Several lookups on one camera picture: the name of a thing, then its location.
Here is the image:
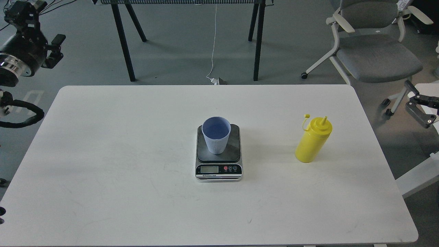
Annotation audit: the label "white side table edge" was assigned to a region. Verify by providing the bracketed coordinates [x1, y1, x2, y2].
[396, 80, 439, 198]

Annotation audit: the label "yellow squeeze bottle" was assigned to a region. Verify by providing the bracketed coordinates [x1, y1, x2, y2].
[295, 114, 333, 163]

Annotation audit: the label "digital kitchen scale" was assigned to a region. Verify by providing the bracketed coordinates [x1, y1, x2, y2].
[194, 125, 243, 182]

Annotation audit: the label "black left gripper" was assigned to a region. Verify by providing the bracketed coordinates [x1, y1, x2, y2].
[1, 0, 66, 77]

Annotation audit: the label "grey office chair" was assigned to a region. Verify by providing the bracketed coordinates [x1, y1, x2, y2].
[301, 0, 435, 117]

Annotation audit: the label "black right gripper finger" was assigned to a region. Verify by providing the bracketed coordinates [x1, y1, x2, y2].
[405, 80, 439, 129]

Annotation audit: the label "black floor cables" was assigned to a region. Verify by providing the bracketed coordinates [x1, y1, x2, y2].
[0, 0, 78, 21]

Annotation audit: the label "blue ribbed plastic cup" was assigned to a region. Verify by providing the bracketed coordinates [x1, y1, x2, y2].
[202, 117, 232, 154]

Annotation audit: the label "white hanging cable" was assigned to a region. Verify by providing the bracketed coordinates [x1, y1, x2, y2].
[206, 3, 220, 85]

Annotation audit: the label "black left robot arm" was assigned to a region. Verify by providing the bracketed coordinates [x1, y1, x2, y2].
[1, 0, 66, 178]

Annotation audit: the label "black legged background table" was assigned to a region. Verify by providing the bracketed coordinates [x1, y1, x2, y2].
[92, 0, 274, 82]

